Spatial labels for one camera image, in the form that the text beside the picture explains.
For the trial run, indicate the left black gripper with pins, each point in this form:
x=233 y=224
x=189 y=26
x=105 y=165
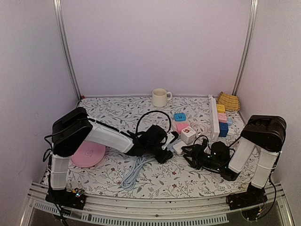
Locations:
x=165 y=157

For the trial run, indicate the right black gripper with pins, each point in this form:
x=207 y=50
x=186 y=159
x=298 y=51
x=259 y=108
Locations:
x=197 y=147

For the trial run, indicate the light blue power strip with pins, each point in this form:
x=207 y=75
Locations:
x=169 y=147

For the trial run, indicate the white plug adapter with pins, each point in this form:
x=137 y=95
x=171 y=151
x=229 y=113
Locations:
x=178 y=147

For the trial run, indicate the white cube socket adapter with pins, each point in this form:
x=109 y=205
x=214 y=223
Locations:
x=188 y=135

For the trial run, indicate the pink square plug adapter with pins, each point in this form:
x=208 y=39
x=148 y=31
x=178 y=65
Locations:
x=180 y=127

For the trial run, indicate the blue square plug adapter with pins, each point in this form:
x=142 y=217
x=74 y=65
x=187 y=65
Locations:
x=179 y=117

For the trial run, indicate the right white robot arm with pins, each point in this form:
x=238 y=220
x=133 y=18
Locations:
x=265 y=133

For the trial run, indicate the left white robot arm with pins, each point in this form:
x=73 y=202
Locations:
x=70 y=131

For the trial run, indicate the blue cube socket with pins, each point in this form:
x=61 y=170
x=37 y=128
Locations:
x=223 y=129

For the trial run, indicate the pink cube socket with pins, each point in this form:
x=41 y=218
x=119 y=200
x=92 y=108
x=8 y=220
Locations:
x=222 y=117

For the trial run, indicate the yellow cube socket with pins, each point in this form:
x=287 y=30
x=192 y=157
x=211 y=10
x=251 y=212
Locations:
x=220 y=108

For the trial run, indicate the floral tablecloth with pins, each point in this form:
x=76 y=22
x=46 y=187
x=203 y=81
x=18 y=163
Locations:
x=173 y=179

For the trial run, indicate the long white power strip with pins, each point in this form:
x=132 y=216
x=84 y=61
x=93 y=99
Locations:
x=214 y=123

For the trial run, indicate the small light blue adapter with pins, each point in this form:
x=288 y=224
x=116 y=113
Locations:
x=229 y=121

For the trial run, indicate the cream ceramic mug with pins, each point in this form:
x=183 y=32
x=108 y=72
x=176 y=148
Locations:
x=160 y=97

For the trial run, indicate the yellow woven basket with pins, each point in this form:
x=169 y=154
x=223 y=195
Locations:
x=231 y=102

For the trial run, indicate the pink round plate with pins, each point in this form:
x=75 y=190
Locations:
x=88 y=154

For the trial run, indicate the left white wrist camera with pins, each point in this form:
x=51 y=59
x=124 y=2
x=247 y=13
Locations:
x=171 y=137

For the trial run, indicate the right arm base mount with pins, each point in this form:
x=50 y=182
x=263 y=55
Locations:
x=253 y=196

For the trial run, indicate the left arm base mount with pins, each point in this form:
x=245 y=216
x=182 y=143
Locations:
x=66 y=198

